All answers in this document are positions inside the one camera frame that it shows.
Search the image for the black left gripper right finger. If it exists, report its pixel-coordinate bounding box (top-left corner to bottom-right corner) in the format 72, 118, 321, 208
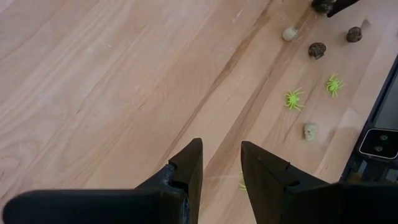
241, 141, 398, 224

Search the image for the beige plastic skull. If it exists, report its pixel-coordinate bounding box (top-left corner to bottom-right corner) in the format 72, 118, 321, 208
282, 26, 299, 42
303, 123, 318, 141

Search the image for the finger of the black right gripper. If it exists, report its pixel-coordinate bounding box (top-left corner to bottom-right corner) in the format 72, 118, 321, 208
326, 0, 360, 18

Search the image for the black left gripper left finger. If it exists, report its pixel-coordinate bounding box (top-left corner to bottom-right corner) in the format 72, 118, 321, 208
2, 138, 204, 224

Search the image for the black table-level camera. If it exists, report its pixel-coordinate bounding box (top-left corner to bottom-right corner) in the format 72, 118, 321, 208
358, 128, 398, 161

